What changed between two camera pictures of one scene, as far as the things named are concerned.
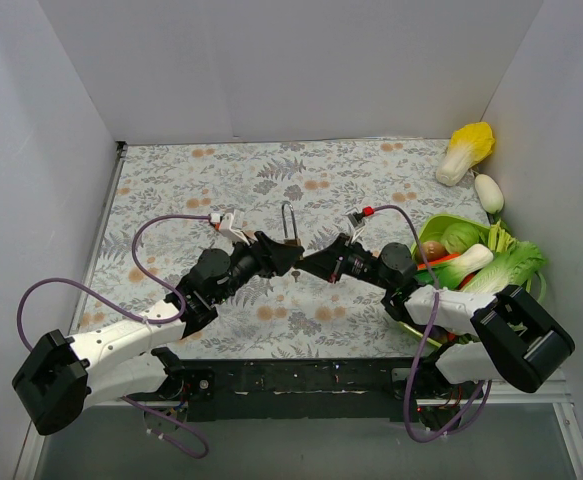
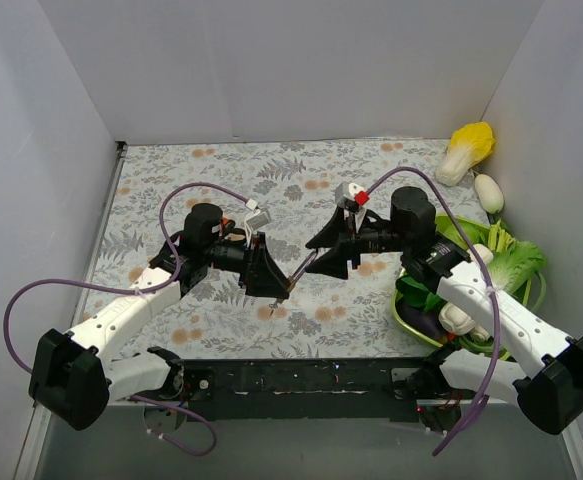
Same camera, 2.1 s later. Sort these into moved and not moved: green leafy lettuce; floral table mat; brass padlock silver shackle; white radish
Moved: brass padlock silver shackle
Not moved: white radish; green leafy lettuce; floral table mat
